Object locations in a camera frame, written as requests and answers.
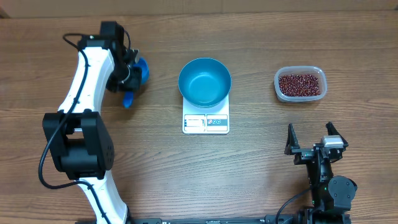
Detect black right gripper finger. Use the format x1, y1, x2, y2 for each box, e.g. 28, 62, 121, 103
284, 123, 300, 155
325, 121, 348, 147

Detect blue plastic scoop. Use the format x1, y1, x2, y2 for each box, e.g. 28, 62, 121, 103
123, 57, 149, 108

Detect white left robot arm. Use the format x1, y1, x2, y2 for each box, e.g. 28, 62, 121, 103
38, 21, 149, 223

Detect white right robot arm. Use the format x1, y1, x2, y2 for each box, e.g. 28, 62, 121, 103
275, 122, 358, 223

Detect blue metal bowl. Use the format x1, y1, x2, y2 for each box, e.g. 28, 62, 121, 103
178, 57, 232, 108

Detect white digital kitchen scale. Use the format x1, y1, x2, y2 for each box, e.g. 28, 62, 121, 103
182, 96, 230, 134

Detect red adzuki beans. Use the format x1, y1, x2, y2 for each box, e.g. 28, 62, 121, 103
278, 74, 321, 96

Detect clear plastic bean container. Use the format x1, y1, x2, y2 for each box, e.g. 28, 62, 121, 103
274, 66, 328, 103

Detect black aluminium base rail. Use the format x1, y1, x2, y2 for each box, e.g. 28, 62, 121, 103
127, 215, 351, 224

